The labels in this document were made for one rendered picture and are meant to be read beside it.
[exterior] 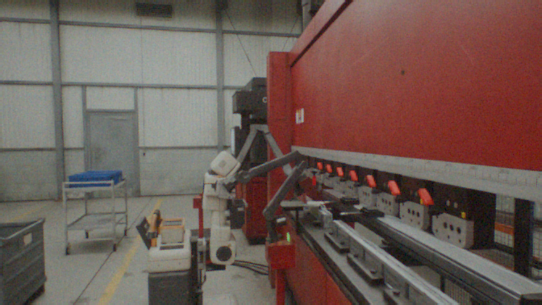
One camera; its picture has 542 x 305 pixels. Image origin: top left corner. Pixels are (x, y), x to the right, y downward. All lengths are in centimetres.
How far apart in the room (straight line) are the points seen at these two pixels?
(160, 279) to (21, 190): 835
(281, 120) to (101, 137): 690
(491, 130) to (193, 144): 879
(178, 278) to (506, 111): 187
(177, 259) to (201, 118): 748
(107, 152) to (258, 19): 523
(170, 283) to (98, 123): 774
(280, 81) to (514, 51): 266
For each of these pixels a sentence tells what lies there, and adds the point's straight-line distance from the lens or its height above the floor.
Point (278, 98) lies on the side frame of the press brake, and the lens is 339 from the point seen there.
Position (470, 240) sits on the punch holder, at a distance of 107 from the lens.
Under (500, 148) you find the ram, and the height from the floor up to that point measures 145.
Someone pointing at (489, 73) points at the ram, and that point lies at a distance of 100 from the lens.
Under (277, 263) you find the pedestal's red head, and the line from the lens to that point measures 227.
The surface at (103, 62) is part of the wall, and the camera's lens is 989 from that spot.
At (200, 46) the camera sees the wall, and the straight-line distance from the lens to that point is 978.
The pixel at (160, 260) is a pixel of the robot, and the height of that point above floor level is 77.
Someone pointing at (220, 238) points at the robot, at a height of 83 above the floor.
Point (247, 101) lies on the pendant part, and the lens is 351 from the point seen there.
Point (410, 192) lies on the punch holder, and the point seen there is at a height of 129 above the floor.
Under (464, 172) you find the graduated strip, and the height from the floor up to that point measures 138.
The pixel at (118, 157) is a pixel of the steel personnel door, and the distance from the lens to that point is 963.
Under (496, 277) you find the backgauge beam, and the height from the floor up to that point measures 98.
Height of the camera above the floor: 147
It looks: 3 degrees down
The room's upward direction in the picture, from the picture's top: straight up
